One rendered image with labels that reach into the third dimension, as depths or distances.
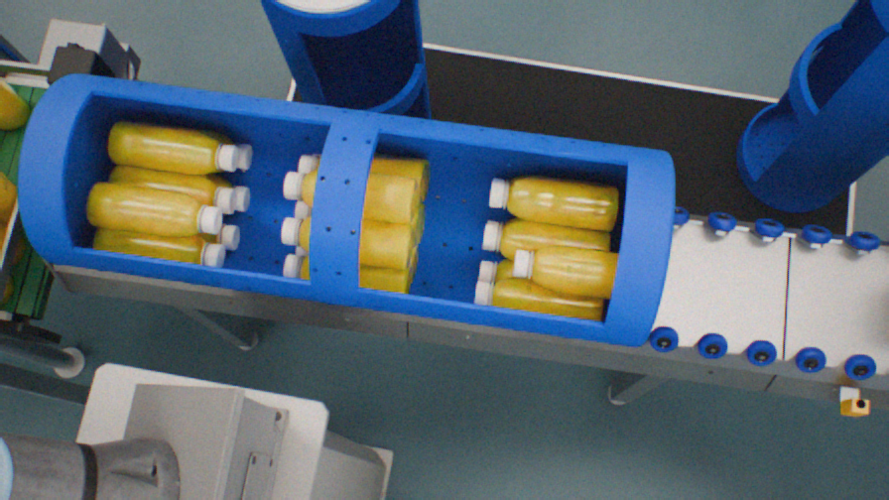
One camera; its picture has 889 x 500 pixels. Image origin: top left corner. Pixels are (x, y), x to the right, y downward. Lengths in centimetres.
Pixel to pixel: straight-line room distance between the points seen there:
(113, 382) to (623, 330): 69
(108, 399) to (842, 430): 183
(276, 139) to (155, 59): 136
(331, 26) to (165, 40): 130
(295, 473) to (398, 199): 39
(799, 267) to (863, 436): 106
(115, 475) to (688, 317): 89
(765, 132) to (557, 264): 132
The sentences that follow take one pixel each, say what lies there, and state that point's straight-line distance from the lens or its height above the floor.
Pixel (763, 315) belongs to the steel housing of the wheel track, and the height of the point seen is 93.
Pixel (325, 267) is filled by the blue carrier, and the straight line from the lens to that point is 122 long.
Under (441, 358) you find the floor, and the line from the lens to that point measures 237.
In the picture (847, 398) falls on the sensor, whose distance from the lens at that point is 157.
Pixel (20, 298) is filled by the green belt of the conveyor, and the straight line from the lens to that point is 166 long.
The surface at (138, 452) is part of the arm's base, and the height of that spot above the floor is 135.
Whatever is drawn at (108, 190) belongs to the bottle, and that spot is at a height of 114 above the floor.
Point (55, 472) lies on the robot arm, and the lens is 102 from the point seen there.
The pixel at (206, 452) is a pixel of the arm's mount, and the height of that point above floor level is 137.
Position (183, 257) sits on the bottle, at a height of 108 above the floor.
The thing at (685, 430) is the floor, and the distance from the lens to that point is 241.
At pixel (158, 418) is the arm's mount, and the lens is 113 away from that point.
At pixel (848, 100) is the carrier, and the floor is 74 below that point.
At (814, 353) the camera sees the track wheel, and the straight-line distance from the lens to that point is 147.
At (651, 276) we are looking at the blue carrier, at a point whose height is 121.
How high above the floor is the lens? 235
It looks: 75 degrees down
